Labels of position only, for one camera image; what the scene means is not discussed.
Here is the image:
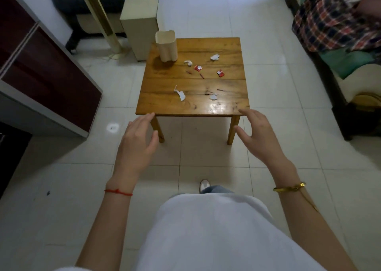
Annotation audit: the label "cream plastic bin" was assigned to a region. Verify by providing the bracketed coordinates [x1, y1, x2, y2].
[155, 30, 178, 63]

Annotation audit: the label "blue jeans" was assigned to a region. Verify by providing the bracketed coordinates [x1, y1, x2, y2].
[200, 185, 234, 195]

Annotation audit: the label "cream sofa cushion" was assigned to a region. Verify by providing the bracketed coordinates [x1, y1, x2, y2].
[336, 62, 381, 105]

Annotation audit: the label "plaid blanket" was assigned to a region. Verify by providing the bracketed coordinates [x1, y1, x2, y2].
[292, 0, 381, 53]

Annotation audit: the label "dark wood sofa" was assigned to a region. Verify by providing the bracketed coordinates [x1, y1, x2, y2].
[283, 0, 381, 141]

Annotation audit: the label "white shirt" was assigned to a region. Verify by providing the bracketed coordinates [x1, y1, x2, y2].
[54, 192, 328, 271]

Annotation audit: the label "gold bracelet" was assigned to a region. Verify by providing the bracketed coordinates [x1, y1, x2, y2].
[273, 182, 319, 213]

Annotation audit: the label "tall cream box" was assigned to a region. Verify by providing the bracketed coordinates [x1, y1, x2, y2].
[120, 0, 159, 61]

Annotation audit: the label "long white paper scrap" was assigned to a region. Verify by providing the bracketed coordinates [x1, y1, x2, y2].
[173, 85, 186, 102]

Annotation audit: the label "person's right forearm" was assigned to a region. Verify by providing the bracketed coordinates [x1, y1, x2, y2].
[268, 165, 358, 271]

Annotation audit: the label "person's left hand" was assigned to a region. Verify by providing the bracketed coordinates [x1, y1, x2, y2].
[113, 112, 160, 189]

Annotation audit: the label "person's left forearm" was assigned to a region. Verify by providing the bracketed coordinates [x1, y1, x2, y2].
[76, 182, 136, 271]

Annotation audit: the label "white cabinet with maroon doors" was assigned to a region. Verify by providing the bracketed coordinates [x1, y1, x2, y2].
[0, 0, 103, 139]

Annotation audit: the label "square wooden table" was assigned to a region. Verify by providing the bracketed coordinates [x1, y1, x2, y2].
[135, 37, 250, 145]

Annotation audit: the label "teal cushion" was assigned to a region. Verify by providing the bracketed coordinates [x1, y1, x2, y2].
[320, 48, 376, 80]

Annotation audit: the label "red string bracelet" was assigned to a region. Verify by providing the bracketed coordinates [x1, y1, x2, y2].
[104, 189, 133, 197]

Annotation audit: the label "person's right hand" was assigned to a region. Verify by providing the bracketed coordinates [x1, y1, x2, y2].
[234, 109, 293, 177]

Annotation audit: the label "dark grey armchair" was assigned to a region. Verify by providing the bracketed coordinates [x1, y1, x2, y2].
[51, 0, 133, 55]

